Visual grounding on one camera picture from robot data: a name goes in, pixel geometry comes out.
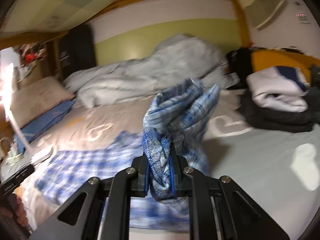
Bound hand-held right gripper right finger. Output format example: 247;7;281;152
170;142;288;240

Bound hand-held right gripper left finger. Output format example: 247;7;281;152
29;155;150;240

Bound blue plaid shirt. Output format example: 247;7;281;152
35;77;222;233

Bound black crumpled clothes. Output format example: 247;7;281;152
309;64;320;88

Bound person's left hand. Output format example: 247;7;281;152
0;196;29;228

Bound white power adapter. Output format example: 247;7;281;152
4;150;27;167

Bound blue pillow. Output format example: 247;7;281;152
14;100;75;153

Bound grey printed bed sheet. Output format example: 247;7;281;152
0;87;320;240

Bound beige pillow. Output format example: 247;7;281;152
10;76;75;128

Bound white desk lamp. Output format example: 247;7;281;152
0;62;54;167

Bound grey duvet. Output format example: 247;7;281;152
62;34;240;108

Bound dark folded pants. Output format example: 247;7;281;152
236;102;320;133

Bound red and white clutter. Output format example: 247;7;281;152
20;42;48;64

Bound white sock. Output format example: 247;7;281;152
290;144;319;192

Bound black backpack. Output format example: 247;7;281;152
226;47;254;89

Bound white and navy folded garment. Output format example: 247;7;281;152
246;66;310;113

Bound black printed storage bag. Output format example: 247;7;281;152
58;25;97;80

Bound pale checked hanging cloth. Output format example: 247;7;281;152
230;0;288;30

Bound wooden bed frame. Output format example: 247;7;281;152
0;0;320;80

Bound white wall switch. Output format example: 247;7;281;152
296;12;310;24

